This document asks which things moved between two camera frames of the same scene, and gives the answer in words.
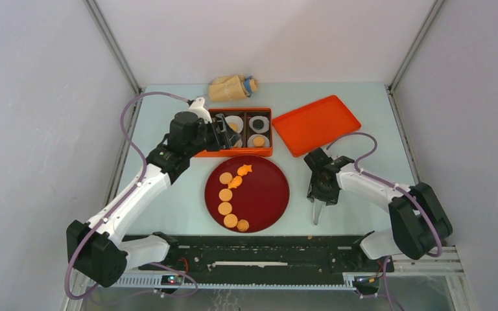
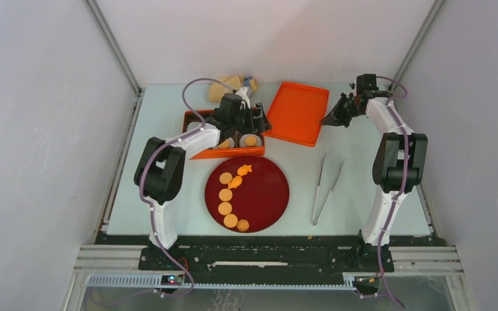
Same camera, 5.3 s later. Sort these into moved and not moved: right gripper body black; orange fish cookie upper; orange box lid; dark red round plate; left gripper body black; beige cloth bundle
Moved: right gripper body black; left gripper body black; orange box lid
Not moved: dark red round plate; beige cloth bundle; orange fish cookie upper
